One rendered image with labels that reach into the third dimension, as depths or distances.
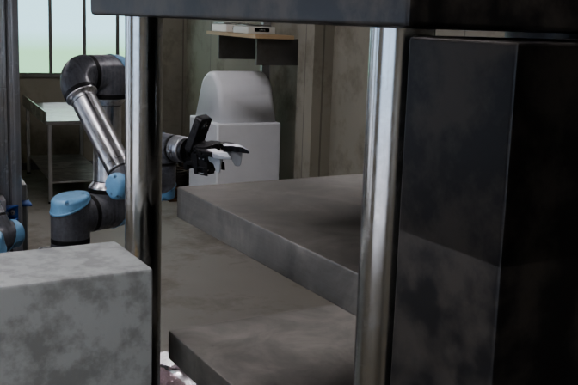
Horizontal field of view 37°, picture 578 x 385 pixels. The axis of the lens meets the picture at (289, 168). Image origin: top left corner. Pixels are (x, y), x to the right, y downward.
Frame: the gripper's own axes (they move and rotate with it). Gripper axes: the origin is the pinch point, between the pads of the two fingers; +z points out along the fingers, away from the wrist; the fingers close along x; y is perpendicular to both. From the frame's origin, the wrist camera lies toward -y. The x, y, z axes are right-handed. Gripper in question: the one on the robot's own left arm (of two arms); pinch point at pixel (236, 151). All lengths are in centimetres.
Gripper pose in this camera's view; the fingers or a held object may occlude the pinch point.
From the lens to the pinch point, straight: 230.0
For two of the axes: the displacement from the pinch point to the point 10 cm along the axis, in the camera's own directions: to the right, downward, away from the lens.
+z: 7.6, 1.4, -6.4
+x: -6.5, 2.4, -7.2
